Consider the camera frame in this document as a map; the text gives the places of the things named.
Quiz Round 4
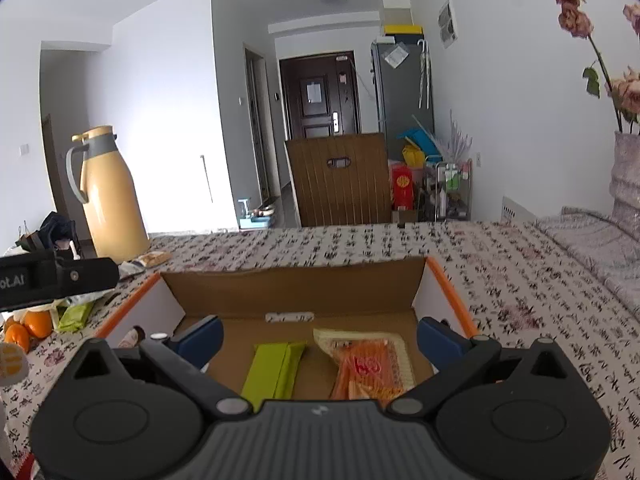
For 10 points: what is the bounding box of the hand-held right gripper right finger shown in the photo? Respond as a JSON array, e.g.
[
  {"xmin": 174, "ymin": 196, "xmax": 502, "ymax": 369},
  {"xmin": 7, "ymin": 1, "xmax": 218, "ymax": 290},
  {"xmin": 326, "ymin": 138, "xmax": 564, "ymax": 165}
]
[{"xmin": 387, "ymin": 316, "xmax": 573, "ymax": 420}]

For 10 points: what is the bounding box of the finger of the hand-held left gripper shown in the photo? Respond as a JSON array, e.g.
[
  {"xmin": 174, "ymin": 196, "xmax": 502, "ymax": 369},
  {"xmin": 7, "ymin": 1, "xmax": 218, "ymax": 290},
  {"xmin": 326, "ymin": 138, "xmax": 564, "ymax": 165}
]
[{"xmin": 56, "ymin": 257, "xmax": 121, "ymax": 297}]

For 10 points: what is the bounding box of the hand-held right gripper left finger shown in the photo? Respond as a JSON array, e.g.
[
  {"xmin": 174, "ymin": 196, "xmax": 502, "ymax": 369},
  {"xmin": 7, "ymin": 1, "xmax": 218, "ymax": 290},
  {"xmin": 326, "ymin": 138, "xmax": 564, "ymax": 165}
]
[{"xmin": 72, "ymin": 316, "xmax": 253, "ymax": 420}]

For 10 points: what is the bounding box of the orange striped snack packet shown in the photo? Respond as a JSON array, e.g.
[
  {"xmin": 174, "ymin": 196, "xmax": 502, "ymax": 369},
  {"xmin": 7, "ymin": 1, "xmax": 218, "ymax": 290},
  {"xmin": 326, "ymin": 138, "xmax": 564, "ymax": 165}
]
[{"xmin": 312, "ymin": 328, "xmax": 416, "ymax": 402}]

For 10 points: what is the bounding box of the green snack packet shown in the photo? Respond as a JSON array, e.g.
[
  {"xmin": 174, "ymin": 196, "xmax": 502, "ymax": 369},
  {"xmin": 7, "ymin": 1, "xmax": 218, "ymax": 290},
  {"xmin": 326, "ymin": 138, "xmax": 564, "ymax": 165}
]
[
  {"xmin": 57, "ymin": 302, "xmax": 96, "ymax": 333},
  {"xmin": 272, "ymin": 341, "xmax": 307, "ymax": 411},
  {"xmin": 241, "ymin": 342, "xmax": 288, "ymax": 411}
]

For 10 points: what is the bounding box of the printed cardboard box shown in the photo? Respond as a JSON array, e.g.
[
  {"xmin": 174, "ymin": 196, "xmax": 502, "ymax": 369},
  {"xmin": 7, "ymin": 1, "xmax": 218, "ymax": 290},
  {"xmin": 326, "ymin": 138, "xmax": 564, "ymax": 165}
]
[{"xmin": 95, "ymin": 256, "xmax": 481, "ymax": 406}]

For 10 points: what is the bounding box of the dark bag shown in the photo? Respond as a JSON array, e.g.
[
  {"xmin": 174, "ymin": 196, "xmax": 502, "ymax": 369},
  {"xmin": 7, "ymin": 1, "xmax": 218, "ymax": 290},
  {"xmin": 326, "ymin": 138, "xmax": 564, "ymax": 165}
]
[{"xmin": 20, "ymin": 211, "xmax": 78, "ymax": 261}]

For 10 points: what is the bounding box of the clear biscuit packet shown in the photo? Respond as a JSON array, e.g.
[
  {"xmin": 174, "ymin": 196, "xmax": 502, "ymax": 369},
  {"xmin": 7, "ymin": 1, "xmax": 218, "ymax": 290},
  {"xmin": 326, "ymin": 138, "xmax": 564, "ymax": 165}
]
[{"xmin": 131, "ymin": 251, "xmax": 172, "ymax": 268}]

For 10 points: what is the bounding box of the yellow thermos jug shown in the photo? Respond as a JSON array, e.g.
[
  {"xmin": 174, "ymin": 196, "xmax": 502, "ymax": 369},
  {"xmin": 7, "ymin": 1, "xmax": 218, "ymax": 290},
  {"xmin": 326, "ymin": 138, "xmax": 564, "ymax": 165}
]
[{"xmin": 66, "ymin": 126, "xmax": 151, "ymax": 263}]

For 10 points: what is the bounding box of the printed tablecloth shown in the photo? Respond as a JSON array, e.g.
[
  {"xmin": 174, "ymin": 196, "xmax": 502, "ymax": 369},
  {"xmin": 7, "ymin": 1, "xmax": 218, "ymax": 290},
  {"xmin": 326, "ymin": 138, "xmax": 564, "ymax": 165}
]
[{"xmin": 0, "ymin": 220, "xmax": 640, "ymax": 480}]

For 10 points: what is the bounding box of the metal trolley cart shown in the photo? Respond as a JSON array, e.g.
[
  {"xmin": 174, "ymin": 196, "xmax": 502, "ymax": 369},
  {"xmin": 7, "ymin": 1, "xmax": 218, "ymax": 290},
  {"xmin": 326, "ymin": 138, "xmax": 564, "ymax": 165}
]
[{"xmin": 422, "ymin": 158, "xmax": 473, "ymax": 222}]

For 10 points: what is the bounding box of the white radiator panel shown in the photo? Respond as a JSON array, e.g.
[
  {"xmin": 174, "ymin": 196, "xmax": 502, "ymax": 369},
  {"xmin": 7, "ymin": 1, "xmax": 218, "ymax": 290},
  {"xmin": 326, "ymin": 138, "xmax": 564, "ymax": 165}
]
[{"xmin": 501, "ymin": 196, "xmax": 541, "ymax": 221}]

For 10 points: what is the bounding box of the red gift box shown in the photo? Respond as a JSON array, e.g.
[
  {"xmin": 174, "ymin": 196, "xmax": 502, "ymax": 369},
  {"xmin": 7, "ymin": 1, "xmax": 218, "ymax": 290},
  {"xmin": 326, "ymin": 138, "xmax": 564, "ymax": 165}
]
[{"xmin": 391, "ymin": 162, "xmax": 417, "ymax": 211}]

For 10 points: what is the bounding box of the wooden chair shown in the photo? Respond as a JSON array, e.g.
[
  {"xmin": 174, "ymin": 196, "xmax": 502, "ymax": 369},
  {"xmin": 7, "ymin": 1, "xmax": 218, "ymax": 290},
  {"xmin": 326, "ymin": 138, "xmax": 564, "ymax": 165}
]
[{"xmin": 284, "ymin": 132, "xmax": 393, "ymax": 228}]

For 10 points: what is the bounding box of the grey patterned cloth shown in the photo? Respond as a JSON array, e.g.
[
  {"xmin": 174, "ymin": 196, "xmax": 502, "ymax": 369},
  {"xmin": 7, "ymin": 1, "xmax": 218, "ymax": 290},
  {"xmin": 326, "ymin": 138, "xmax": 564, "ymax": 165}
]
[{"xmin": 535, "ymin": 206, "xmax": 640, "ymax": 306}]

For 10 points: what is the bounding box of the pale purple dried grass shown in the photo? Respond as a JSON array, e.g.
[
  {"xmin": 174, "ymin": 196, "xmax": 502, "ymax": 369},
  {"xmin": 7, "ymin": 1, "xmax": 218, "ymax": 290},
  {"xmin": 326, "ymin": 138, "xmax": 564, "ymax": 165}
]
[{"xmin": 440, "ymin": 110, "xmax": 473, "ymax": 163}]

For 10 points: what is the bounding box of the blue dustpan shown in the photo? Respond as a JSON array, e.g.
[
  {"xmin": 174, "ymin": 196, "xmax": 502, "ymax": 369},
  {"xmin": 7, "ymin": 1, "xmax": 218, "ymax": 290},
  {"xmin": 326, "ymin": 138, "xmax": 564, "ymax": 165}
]
[{"xmin": 397, "ymin": 127, "xmax": 441, "ymax": 148}]

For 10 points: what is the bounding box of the grey interior door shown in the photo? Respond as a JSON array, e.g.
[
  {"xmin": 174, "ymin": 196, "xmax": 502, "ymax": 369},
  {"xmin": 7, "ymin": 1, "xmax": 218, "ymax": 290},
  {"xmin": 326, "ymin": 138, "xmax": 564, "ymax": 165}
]
[{"xmin": 244, "ymin": 42, "xmax": 273, "ymax": 221}]

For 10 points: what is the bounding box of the dark brown entrance door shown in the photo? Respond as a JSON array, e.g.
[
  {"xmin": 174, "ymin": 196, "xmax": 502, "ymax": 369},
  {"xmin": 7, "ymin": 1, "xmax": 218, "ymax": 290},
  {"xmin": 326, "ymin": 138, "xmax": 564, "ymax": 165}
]
[{"xmin": 278, "ymin": 51, "xmax": 362, "ymax": 142}]

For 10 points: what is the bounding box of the grey refrigerator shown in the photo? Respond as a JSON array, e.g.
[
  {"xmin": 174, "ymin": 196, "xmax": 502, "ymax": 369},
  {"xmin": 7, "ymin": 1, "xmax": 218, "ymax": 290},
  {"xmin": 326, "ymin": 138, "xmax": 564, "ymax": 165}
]
[{"xmin": 371, "ymin": 37, "xmax": 436, "ymax": 136}]

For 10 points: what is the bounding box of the pink textured vase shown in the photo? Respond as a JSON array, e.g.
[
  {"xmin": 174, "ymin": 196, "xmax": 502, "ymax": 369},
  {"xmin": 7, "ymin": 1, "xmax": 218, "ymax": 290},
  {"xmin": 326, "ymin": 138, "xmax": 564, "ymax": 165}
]
[{"xmin": 609, "ymin": 131, "xmax": 640, "ymax": 221}]

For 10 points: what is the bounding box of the clear umbrella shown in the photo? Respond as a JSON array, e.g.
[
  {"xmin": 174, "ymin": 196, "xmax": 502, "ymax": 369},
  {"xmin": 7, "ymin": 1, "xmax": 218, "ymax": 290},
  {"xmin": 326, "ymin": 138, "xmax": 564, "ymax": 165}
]
[{"xmin": 417, "ymin": 39, "xmax": 432, "ymax": 110}]

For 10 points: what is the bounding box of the paper sheet on refrigerator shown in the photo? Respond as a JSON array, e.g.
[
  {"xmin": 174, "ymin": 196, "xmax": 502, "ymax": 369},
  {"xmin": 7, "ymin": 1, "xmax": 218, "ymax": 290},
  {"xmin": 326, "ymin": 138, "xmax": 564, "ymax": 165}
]
[{"xmin": 384, "ymin": 45, "xmax": 412, "ymax": 68}]

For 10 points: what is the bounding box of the pale cardboard box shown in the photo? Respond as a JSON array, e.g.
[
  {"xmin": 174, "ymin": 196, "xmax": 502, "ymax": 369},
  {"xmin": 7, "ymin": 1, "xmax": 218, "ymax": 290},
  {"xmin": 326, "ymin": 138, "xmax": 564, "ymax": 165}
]
[{"xmin": 382, "ymin": 0, "xmax": 413, "ymax": 26}]

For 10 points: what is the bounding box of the dried rose bouquet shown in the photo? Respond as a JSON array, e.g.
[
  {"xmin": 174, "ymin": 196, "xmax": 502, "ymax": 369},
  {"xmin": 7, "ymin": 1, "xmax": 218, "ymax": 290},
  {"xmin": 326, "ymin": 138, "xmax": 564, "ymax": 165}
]
[{"xmin": 548, "ymin": 0, "xmax": 640, "ymax": 136}]

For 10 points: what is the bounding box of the thin wall pole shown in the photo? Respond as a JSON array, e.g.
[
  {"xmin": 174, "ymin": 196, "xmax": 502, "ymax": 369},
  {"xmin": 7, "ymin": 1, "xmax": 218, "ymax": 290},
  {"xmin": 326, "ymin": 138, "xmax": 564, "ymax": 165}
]
[{"xmin": 200, "ymin": 154, "xmax": 213, "ymax": 203}]

